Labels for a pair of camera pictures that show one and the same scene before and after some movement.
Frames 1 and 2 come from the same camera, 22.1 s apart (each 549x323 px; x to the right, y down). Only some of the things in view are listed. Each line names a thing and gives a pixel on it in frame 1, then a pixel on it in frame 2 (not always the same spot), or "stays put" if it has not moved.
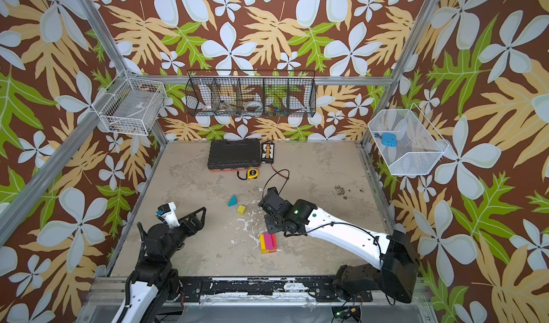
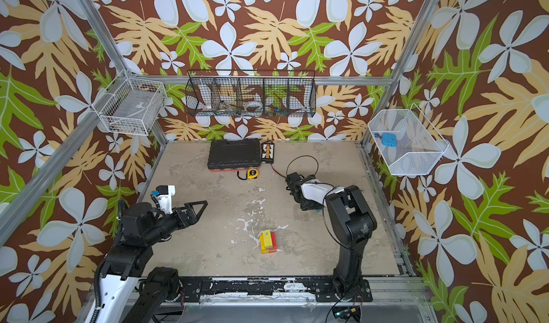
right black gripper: [270, 205] to [294, 184]
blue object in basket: [389, 139] stays put
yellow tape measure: [252, 174] stays put
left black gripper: [192, 217] to [192, 217]
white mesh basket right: [404, 141] stays put
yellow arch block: [262, 243] stays put
